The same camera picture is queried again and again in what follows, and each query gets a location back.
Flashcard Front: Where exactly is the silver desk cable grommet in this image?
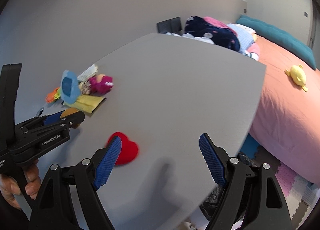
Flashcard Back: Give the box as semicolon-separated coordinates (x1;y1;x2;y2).
36;107;44;117

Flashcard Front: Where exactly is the orange plastic crab toy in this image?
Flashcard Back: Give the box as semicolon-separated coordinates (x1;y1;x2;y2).
46;87;61;103

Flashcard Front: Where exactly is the pink fleece clothing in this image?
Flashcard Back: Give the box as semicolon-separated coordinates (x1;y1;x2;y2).
203;16;229;29

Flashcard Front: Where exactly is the yellow snack wrapper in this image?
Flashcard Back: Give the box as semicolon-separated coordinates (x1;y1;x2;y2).
63;95;106;114

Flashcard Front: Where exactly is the colourful foam floor mat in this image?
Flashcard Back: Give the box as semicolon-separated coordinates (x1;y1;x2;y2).
239;135;319;229

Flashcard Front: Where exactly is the teal bed cushion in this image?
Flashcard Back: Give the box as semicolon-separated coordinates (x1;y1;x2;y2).
236;15;317;71

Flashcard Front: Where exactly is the magenta plush toy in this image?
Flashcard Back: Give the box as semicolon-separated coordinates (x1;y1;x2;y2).
89;74;114;94

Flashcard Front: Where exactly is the black wall socket panel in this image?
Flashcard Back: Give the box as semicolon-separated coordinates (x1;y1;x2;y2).
157;17;182;34

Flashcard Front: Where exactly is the white long cardboard box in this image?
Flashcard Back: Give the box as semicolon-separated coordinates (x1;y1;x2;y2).
77;64;98;82

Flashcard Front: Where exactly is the yellow plush on bed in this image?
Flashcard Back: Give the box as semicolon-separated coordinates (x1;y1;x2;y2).
285;65;308;92

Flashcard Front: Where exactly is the light blue knit blanket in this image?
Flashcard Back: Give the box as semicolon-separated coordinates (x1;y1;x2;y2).
227;23;254;54

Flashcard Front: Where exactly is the person's left hand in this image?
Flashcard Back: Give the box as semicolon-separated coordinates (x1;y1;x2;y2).
0;159;42;211

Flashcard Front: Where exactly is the red heart plush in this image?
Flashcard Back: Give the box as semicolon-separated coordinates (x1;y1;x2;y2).
107;132;139;166

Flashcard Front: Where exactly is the navy patterned blanket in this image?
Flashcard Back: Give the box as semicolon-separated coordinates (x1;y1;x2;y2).
184;16;240;52

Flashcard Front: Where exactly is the blue toy blister package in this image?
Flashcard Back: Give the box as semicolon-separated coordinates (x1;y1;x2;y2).
60;70;81;104

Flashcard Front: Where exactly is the salmon pink bed cover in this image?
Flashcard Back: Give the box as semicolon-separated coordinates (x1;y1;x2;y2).
249;36;319;184

